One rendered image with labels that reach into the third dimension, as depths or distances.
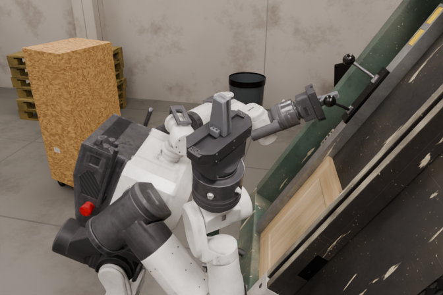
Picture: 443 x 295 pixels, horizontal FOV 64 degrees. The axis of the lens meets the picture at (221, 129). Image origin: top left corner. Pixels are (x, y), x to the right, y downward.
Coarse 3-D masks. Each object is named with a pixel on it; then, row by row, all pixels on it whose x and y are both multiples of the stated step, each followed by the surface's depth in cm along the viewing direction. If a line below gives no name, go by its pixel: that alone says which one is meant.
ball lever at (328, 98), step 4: (328, 96) 107; (332, 96) 107; (324, 100) 107; (328, 100) 106; (332, 100) 106; (324, 104) 108; (328, 104) 107; (332, 104) 107; (336, 104) 109; (340, 104) 110; (344, 108) 112; (348, 108) 112; (352, 108) 112; (348, 112) 113
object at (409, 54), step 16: (416, 32) 104; (432, 32) 99; (416, 48) 101; (400, 64) 104; (384, 80) 106; (384, 96) 108; (368, 112) 111; (336, 128) 118; (352, 128) 114; (336, 144) 117; (320, 160) 120; (304, 176) 123; (288, 192) 127; (272, 208) 132; (256, 224) 138
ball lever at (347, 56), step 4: (344, 56) 112; (348, 56) 111; (352, 56) 111; (344, 60) 112; (348, 60) 111; (352, 60) 111; (344, 64) 113; (348, 64) 111; (352, 64) 112; (356, 64) 111; (360, 68) 110; (364, 68) 110; (364, 72) 110; (368, 72) 109; (372, 76) 109; (376, 76) 108; (372, 80) 108; (376, 80) 108
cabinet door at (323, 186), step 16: (320, 176) 115; (336, 176) 108; (304, 192) 120; (320, 192) 110; (336, 192) 100; (288, 208) 125; (304, 208) 114; (320, 208) 104; (272, 224) 130; (288, 224) 118; (304, 224) 108; (272, 240) 123; (288, 240) 112; (272, 256) 116
